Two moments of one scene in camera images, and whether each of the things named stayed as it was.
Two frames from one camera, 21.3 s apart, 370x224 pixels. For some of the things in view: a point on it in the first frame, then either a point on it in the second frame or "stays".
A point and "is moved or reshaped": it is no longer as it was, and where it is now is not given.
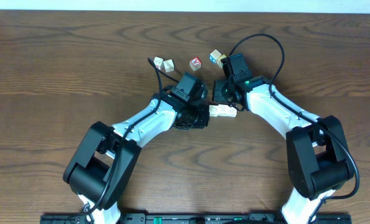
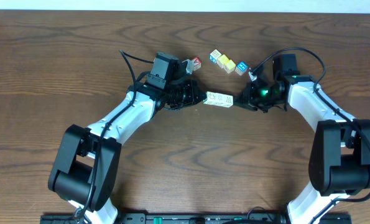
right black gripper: [222, 99] → [248, 98]
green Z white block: [213, 111] is moved or reshaped
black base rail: [265, 217] stays
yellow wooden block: [219, 60] stays
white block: [223, 110] is moved or reshaped
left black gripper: [204, 126] → [199, 94]
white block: [230, 111] is moved or reshaped
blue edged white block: [214, 55] stays
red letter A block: [195, 63] stays
